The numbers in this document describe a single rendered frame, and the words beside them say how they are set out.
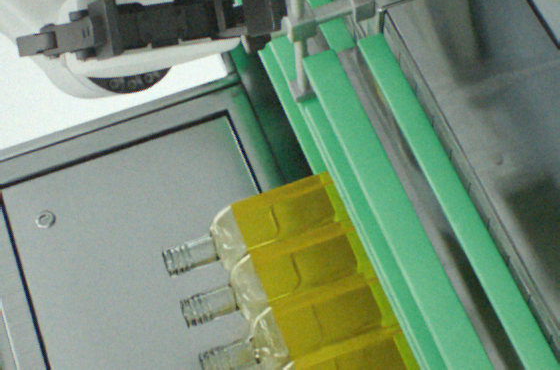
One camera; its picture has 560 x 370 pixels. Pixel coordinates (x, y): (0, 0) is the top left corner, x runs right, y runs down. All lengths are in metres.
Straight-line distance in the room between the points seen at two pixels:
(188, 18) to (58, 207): 0.68
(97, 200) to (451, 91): 0.47
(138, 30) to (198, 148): 0.68
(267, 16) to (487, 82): 0.44
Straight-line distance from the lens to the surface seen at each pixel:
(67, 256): 1.37
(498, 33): 1.14
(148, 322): 1.31
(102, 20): 0.67
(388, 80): 1.12
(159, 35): 0.74
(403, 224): 1.04
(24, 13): 0.89
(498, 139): 1.07
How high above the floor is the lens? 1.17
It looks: 6 degrees down
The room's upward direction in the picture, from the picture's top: 109 degrees counter-clockwise
